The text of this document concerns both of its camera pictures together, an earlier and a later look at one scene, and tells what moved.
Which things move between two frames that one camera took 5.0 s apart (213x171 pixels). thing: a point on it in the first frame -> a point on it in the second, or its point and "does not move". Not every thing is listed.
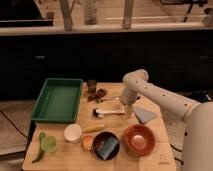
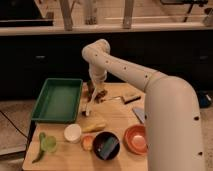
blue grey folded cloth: [143, 114] does not move
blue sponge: [108, 148] does not move
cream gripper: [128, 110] -> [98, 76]
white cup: [72, 133] does not move
